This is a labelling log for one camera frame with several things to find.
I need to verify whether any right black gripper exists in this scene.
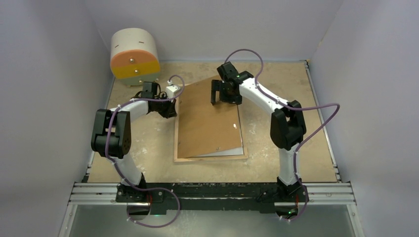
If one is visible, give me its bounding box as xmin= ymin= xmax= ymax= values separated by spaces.
xmin=211 ymin=80 xmax=243 ymax=107

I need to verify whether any brown backing board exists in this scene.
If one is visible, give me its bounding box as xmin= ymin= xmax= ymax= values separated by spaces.
xmin=176 ymin=76 xmax=244 ymax=159

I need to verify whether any white wooden picture frame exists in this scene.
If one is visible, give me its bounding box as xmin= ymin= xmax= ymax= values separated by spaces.
xmin=172 ymin=83 xmax=249 ymax=163

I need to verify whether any glossy photo print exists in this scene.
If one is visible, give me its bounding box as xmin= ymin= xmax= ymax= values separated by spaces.
xmin=196 ymin=147 xmax=244 ymax=157

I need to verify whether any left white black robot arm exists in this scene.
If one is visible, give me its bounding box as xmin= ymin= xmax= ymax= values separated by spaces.
xmin=91 ymin=81 xmax=184 ymax=202

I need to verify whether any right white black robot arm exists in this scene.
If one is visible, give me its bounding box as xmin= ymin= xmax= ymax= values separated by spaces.
xmin=210 ymin=62 xmax=306 ymax=201

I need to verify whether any round cabinet with coloured drawers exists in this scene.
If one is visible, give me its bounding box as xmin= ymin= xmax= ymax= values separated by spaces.
xmin=110 ymin=28 xmax=161 ymax=86

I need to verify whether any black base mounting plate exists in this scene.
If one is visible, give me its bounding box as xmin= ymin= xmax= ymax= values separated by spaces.
xmin=116 ymin=182 xmax=308 ymax=217

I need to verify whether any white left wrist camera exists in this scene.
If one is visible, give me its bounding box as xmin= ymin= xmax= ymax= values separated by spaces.
xmin=165 ymin=85 xmax=183 ymax=100

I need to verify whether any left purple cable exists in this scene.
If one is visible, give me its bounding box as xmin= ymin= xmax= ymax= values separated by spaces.
xmin=104 ymin=75 xmax=186 ymax=229

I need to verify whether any purple cable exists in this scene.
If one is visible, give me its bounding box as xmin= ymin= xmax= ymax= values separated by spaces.
xmin=104 ymin=75 xmax=186 ymax=229
xmin=224 ymin=49 xmax=341 ymax=223

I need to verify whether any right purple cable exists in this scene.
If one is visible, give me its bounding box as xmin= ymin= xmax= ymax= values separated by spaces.
xmin=224 ymin=49 xmax=341 ymax=223

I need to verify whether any aluminium rail frame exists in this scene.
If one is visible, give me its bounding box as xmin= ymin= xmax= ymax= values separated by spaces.
xmin=59 ymin=183 xmax=365 ymax=237

